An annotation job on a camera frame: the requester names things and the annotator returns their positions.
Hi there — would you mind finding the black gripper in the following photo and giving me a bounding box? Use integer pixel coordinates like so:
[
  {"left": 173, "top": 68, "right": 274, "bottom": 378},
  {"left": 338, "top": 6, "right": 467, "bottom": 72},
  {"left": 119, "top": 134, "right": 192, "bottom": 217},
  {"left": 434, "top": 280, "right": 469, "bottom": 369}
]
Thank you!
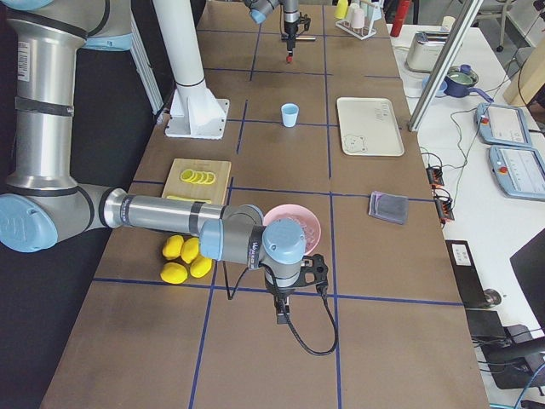
[
  {"left": 284, "top": 20, "right": 297, "bottom": 57},
  {"left": 265, "top": 277, "right": 300, "bottom": 325}
]

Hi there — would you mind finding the clear ice cubes pile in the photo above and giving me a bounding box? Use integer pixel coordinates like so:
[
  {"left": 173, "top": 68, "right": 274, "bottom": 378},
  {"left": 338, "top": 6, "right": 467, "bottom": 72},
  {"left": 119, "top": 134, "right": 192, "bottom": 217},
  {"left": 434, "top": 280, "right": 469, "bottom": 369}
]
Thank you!
[{"left": 279, "top": 215, "right": 321, "bottom": 255}]

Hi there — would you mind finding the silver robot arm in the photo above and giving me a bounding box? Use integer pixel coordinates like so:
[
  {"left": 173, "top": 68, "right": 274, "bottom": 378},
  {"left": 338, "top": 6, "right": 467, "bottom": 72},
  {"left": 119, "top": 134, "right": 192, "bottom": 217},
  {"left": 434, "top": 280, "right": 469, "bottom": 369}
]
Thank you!
[
  {"left": 243, "top": 0, "right": 301, "bottom": 63},
  {"left": 1, "top": 1, "right": 302, "bottom": 335}
]

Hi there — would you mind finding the white cup rack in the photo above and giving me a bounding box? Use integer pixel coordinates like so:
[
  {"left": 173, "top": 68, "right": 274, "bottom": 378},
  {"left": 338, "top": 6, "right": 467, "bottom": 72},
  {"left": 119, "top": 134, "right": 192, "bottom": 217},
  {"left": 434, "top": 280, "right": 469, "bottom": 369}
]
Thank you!
[{"left": 334, "top": 0, "right": 384, "bottom": 40}]

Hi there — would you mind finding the light blue cup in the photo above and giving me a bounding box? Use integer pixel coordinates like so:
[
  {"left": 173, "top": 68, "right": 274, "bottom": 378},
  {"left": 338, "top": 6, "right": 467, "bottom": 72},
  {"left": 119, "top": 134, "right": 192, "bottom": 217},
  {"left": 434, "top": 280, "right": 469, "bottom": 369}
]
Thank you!
[{"left": 280, "top": 103, "right": 299, "bottom": 128}]

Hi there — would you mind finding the pink cup on rack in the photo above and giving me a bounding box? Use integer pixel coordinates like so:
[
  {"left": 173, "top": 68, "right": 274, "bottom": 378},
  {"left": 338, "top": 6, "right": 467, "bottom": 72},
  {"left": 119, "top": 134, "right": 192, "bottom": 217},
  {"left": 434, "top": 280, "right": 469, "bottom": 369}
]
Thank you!
[{"left": 347, "top": 7, "right": 365, "bottom": 30}]

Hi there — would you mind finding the steel black muddler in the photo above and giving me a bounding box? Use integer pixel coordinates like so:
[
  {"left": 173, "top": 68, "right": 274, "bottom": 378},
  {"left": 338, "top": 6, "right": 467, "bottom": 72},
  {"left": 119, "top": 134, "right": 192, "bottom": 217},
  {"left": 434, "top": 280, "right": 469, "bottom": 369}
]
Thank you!
[{"left": 281, "top": 33, "right": 317, "bottom": 42}]

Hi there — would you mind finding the pink bowl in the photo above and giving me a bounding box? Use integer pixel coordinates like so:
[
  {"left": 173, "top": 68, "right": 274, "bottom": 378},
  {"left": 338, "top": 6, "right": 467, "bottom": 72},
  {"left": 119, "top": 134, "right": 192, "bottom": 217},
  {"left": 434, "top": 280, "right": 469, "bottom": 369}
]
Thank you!
[{"left": 263, "top": 204, "right": 322, "bottom": 256}]

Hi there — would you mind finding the yellow lemon near right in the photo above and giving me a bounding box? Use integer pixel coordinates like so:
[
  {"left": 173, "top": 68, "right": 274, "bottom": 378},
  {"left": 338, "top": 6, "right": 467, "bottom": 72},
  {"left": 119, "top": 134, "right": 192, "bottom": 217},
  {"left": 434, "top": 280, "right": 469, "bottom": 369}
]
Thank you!
[{"left": 189, "top": 256, "right": 213, "bottom": 279}]

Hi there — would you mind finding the yellow lemon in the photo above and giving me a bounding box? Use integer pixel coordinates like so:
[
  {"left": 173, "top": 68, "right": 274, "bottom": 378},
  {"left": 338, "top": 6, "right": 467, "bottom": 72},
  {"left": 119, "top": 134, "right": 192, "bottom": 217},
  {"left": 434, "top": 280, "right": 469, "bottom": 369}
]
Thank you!
[
  {"left": 180, "top": 237, "right": 199, "bottom": 264},
  {"left": 162, "top": 234, "right": 185, "bottom": 261},
  {"left": 160, "top": 262, "right": 188, "bottom": 285},
  {"left": 189, "top": 256, "right": 213, "bottom": 279}
]

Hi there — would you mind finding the yellow lemon far right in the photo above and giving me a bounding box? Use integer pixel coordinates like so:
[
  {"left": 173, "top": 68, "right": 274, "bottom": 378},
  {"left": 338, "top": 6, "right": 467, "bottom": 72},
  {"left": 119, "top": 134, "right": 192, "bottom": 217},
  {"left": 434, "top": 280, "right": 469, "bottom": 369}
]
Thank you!
[{"left": 180, "top": 237, "right": 199, "bottom": 264}]

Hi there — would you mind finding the cream bear tray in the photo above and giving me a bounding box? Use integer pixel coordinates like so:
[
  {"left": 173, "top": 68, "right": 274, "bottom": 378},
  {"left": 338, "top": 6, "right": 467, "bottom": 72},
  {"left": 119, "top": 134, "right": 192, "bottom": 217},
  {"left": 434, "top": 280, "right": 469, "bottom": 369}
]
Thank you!
[{"left": 336, "top": 97, "right": 404, "bottom": 157}]

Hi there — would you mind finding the yellow lemon near left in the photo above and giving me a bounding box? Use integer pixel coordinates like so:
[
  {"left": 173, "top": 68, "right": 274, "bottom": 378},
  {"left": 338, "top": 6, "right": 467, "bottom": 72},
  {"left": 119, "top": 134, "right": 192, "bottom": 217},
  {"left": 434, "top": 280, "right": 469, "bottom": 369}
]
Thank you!
[{"left": 160, "top": 262, "right": 188, "bottom": 285}]

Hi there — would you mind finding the red bottle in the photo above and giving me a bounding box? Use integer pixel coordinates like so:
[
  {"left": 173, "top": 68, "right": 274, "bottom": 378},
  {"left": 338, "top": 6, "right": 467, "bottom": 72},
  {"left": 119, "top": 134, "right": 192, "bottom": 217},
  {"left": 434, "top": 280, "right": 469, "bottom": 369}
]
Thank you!
[{"left": 390, "top": 0, "right": 412, "bottom": 37}]

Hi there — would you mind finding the yellow lemon far left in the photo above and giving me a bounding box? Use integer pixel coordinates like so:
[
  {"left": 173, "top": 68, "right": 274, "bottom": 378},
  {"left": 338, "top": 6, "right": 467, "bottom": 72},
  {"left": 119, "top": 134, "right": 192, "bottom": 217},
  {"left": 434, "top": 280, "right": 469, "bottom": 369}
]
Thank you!
[{"left": 162, "top": 234, "right": 185, "bottom": 261}]

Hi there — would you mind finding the cream toaster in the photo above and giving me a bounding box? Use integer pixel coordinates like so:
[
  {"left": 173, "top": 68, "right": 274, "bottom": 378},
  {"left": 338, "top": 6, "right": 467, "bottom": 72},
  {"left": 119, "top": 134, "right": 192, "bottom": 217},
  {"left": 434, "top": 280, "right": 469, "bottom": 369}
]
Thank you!
[{"left": 406, "top": 31, "right": 449, "bottom": 72}]

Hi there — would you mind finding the wooden cutting board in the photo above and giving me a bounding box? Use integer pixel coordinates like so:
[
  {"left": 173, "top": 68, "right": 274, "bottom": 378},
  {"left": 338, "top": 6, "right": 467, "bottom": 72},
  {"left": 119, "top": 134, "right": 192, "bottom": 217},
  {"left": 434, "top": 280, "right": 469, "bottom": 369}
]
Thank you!
[{"left": 162, "top": 158, "right": 232, "bottom": 205}]

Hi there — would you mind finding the folded grey cloth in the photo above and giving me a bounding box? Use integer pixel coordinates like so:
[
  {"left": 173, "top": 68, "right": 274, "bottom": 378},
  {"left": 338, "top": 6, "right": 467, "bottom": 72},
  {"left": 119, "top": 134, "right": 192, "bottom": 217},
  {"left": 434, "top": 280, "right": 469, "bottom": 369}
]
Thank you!
[{"left": 369, "top": 191, "right": 409, "bottom": 225}]

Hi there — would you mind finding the lemon slices row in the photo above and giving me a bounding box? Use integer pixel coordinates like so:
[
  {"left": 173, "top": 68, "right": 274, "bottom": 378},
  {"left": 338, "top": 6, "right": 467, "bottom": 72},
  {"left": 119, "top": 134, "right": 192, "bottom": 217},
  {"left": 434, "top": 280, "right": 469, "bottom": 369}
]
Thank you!
[{"left": 180, "top": 169, "right": 216, "bottom": 186}]

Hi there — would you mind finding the blue bowl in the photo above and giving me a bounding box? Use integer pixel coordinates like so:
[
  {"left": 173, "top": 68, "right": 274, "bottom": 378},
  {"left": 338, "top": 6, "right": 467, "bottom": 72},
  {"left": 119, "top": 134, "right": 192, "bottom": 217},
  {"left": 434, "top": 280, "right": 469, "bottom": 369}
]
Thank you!
[{"left": 420, "top": 74, "right": 449, "bottom": 100}]

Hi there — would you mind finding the yellow plastic knife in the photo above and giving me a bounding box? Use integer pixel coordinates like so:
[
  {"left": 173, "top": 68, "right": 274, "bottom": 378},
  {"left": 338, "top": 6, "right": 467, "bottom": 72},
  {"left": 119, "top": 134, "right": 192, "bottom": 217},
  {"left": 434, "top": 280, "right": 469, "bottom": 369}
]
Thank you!
[{"left": 166, "top": 195, "right": 212, "bottom": 204}]

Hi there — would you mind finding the blue saucepan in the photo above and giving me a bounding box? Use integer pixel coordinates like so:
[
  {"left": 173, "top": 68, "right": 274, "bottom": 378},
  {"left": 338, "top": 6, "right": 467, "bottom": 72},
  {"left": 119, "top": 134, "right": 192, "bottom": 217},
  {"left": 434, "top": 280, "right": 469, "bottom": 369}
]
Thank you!
[{"left": 445, "top": 64, "right": 494, "bottom": 103}]

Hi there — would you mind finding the upper teach pendant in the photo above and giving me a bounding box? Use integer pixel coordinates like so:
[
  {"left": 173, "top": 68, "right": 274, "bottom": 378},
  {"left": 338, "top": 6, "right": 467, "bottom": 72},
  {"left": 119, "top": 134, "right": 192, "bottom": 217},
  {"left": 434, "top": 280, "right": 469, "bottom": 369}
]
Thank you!
[{"left": 475, "top": 102, "right": 532, "bottom": 147}]

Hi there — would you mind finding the teach pendant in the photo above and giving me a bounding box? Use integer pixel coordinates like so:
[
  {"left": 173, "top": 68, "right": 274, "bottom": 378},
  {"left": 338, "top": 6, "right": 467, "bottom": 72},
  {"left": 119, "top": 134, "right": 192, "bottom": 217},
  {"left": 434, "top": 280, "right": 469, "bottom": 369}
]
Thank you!
[
  {"left": 488, "top": 145, "right": 544, "bottom": 201},
  {"left": 475, "top": 102, "right": 532, "bottom": 147}
]

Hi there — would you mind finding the lower teach pendant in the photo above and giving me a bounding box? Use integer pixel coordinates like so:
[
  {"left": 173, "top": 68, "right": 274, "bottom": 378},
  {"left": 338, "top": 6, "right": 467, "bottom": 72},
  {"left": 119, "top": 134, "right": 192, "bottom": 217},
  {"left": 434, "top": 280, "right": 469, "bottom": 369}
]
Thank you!
[{"left": 488, "top": 145, "right": 544, "bottom": 201}]

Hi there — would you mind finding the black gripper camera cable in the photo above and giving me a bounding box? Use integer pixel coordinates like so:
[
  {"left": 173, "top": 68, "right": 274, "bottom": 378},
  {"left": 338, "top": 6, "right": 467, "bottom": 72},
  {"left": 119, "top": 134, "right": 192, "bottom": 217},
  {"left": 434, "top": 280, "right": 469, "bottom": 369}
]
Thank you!
[{"left": 222, "top": 259, "right": 340, "bottom": 356}]

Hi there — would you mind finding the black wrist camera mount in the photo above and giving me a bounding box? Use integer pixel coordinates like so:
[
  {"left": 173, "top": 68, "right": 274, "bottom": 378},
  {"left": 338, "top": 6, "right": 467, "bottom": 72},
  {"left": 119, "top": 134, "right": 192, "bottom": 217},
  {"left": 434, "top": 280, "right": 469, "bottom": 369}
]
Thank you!
[{"left": 299, "top": 254, "right": 329, "bottom": 297}]

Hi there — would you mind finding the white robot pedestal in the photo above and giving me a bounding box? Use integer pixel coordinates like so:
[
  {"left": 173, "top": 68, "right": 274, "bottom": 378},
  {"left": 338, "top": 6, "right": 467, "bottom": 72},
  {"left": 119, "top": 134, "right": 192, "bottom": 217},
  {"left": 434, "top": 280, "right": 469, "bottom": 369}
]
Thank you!
[{"left": 153, "top": 0, "right": 230, "bottom": 140}]

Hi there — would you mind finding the aluminium frame post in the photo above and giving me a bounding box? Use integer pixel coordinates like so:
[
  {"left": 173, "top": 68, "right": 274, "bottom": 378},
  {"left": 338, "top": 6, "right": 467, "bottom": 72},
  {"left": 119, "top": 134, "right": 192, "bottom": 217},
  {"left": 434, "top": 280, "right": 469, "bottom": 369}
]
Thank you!
[{"left": 408, "top": 0, "right": 484, "bottom": 132}]

